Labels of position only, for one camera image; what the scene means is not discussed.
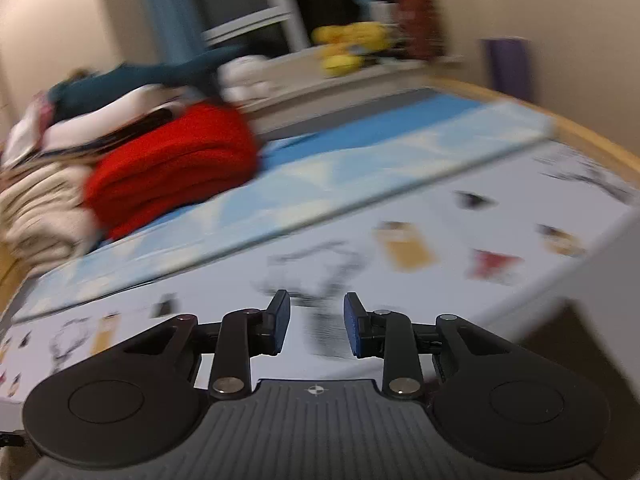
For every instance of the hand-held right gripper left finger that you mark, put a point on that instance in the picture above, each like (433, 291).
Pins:
(280, 320)

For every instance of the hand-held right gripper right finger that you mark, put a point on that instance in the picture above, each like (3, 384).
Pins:
(352, 325)

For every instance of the printed bed sheet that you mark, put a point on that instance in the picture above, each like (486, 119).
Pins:
(450, 300)

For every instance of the light blue folded mat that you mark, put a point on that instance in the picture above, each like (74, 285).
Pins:
(350, 160)

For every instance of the red folded blanket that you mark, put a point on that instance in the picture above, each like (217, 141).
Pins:
(175, 170)

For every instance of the white window sill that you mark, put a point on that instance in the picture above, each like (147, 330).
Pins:
(350, 90)

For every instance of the white plush toy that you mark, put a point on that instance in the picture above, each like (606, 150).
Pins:
(245, 77)

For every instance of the white folded quilt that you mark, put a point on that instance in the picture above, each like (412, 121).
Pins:
(40, 220)

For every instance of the yellow plush toy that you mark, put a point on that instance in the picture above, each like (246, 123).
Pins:
(355, 35)
(342, 62)

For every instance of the stack of white folded cloths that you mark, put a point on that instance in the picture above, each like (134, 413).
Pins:
(90, 120)

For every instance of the teal plush toy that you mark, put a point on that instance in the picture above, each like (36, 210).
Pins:
(130, 80)

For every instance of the dark red bag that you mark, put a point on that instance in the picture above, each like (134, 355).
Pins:
(420, 25)

